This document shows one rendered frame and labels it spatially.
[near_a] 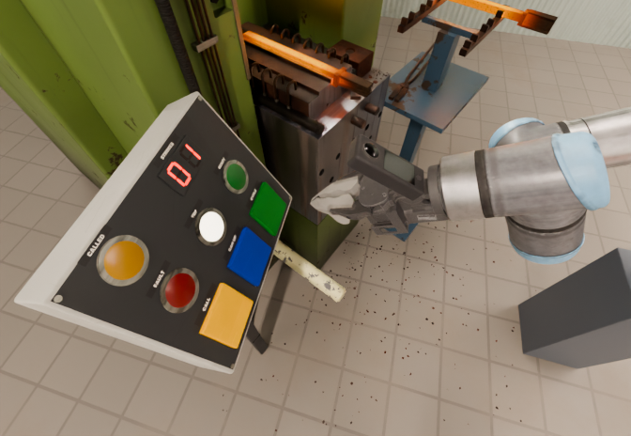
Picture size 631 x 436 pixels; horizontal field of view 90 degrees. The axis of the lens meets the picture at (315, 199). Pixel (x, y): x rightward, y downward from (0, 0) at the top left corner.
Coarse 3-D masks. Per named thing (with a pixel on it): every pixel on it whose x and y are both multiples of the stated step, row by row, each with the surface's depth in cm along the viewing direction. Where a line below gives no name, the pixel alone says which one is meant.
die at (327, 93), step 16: (256, 32) 100; (272, 32) 100; (256, 48) 95; (272, 64) 90; (288, 64) 90; (336, 64) 90; (256, 80) 89; (272, 80) 87; (288, 80) 87; (304, 80) 86; (320, 80) 86; (272, 96) 89; (304, 96) 83; (320, 96) 84; (336, 96) 91; (304, 112) 85; (320, 112) 89
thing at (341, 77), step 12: (252, 36) 96; (276, 48) 92; (288, 48) 92; (300, 60) 88; (312, 60) 88; (324, 72) 86; (336, 72) 84; (348, 72) 84; (336, 84) 85; (348, 84) 84; (360, 84) 81; (372, 84) 81
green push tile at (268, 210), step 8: (264, 184) 58; (264, 192) 58; (272, 192) 60; (256, 200) 56; (264, 200) 57; (272, 200) 59; (280, 200) 61; (256, 208) 55; (264, 208) 57; (272, 208) 59; (280, 208) 61; (256, 216) 55; (264, 216) 57; (272, 216) 59; (280, 216) 61; (264, 224) 57; (272, 224) 58; (272, 232) 58
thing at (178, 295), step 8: (176, 280) 41; (184, 280) 42; (192, 280) 43; (168, 288) 40; (176, 288) 41; (184, 288) 42; (192, 288) 43; (168, 296) 40; (176, 296) 41; (184, 296) 42; (192, 296) 43; (176, 304) 41; (184, 304) 42
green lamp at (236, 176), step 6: (228, 168) 52; (234, 168) 53; (240, 168) 54; (228, 174) 51; (234, 174) 52; (240, 174) 54; (228, 180) 51; (234, 180) 52; (240, 180) 53; (234, 186) 52; (240, 186) 53
